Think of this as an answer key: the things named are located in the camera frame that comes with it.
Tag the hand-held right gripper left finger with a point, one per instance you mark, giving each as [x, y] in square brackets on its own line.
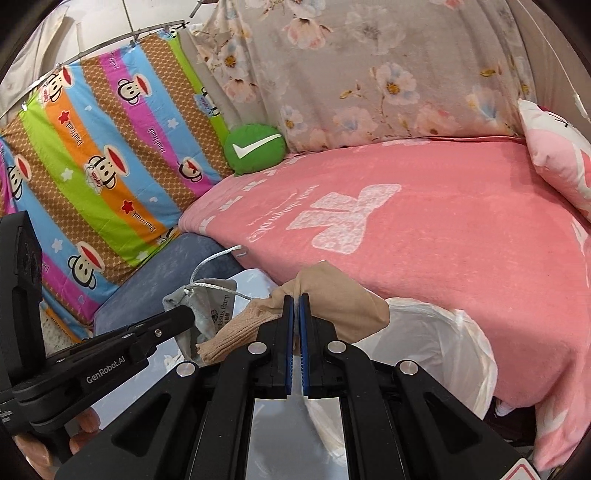
[289, 350]

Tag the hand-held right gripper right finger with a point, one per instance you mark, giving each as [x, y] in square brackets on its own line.
[304, 350]

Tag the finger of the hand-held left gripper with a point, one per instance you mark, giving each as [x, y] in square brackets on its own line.
[171, 318]

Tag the beige stocking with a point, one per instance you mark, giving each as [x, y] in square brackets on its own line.
[341, 300]

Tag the person's left hand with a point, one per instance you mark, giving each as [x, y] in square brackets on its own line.
[85, 427]

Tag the blue-grey cushion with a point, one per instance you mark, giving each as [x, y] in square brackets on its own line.
[175, 263]

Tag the pink blanket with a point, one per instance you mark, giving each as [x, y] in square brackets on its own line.
[438, 240]

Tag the striped monkey print quilt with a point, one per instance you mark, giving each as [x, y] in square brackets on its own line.
[115, 152]

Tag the green check mark pillow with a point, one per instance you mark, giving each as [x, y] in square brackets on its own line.
[254, 147]

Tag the thin metal rod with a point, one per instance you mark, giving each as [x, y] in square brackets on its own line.
[97, 48]

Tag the floral beige pillow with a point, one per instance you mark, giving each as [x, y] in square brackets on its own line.
[369, 69]

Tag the pink printed pillow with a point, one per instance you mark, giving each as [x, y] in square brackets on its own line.
[558, 147]

